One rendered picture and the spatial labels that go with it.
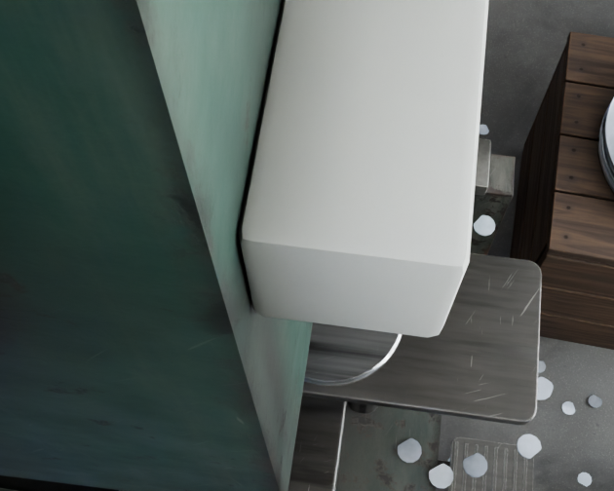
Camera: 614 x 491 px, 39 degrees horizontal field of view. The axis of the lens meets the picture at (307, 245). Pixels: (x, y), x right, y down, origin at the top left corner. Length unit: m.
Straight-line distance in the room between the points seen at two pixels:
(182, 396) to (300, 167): 0.09
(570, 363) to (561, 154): 0.42
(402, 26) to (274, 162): 0.04
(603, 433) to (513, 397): 0.85
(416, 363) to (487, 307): 0.08
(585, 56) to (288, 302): 1.28
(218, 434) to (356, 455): 0.58
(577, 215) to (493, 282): 0.55
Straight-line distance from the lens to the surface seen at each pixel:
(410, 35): 0.17
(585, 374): 1.59
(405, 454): 0.84
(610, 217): 1.31
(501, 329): 0.74
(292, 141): 0.16
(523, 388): 0.73
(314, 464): 0.78
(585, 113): 1.38
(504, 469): 1.35
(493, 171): 0.99
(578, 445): 1.56
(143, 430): 0.27
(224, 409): 0.23
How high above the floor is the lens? 1.47
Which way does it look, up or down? 66 degrees down
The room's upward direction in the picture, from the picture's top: 2 degrees counter-clockwise
